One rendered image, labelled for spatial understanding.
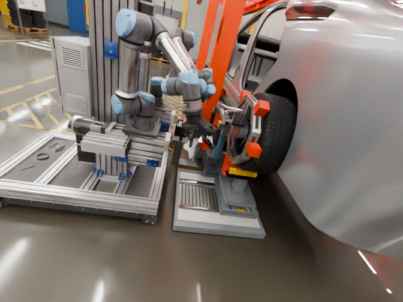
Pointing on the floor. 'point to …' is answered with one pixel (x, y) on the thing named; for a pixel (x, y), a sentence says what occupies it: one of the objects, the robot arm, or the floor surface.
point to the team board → (31, 9)
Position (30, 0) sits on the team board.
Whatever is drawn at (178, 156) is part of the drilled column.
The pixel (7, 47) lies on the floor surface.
